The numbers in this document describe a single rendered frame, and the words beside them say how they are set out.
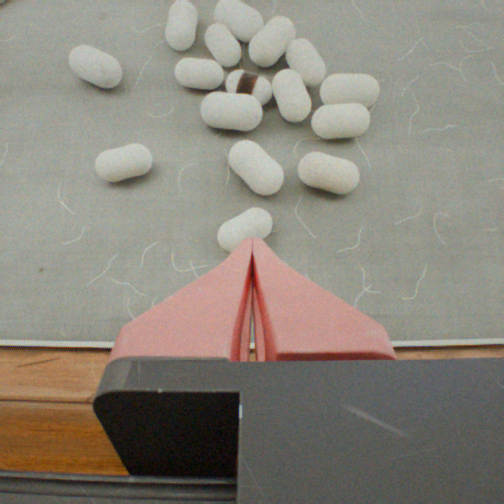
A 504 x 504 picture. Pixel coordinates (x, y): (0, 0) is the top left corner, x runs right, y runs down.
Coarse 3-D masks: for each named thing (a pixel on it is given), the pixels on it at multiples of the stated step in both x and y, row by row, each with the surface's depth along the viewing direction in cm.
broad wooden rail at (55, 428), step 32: (0, 352) 19; (32, 352) 19; (64, 352) 19; (96, 352) 19; (416, 352) 19; (448, 352) 19; (480, 352) 18; (0, 384) 17; (32, 384) 17; (64, 384) 17; (96, 384) 17; (0, 416) 16; (32, 416) 16; (64, 416) 16; (0, 448) 15; (32, 448) 15; (64, 448) 15; (96, 448) 15
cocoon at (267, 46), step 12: (276, 24) 22; (288, 24) 22; (264, 36) 21; (276, 36) 22; (288, 36) 22; (252, 48) 22; (264, 48) 22; (276, 48) 22; (252, 60) 23; (264, 60) 22; (276, 60) 23
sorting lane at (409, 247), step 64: (64, 0) 25; (128, 0) 25; (192, 0) 25; (256, 0) 25; (320, 0) 25; (384, 0) 25; (448, 0) 25; (0, 64) 24; (64, 64) 24; (128, 64) 24; (256, 64) 24; (384, 64) 24; (448, 64) 24; (0, 128) 22; (64, 128) 22; (128, 128) 22; (192, 128) 22; (256, 128) 22; (384, 128) 22; (448, 128) 22; (0, 192) 21; (64, 192) 21; (128, 192) 21; (192, 192) 21; (320, 192) 21; (384, 192) 21; (448, 192) 21; (0, 256) 20; (64, 256) 20; (128, 256) 20; (192, 256) 20; (320, 256) 20; (384, 256) 20; (448, 256) 20; (0, 320) 19; (64, 320) 19; (128, 320) 19; (384, 320) 19; (448, 320) 19
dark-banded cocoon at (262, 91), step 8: (232, 72) 22; (240, 72) 21; (232, 80) 21; (264, 80) 21; (232, 88) 22; (256, 88) 21; (264, 88) 21; (256, 96) 21; (264, 96) 21; (264, 104) 22
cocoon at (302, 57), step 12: (288, 48) 22; (300, 48) 22; (312, 48) 22; (288, 60) 22; (300, 60) 22; (312, 60) 21; (300, 72) 22; (312, 72) 21; (324, 72) 22; (312, 84) 22
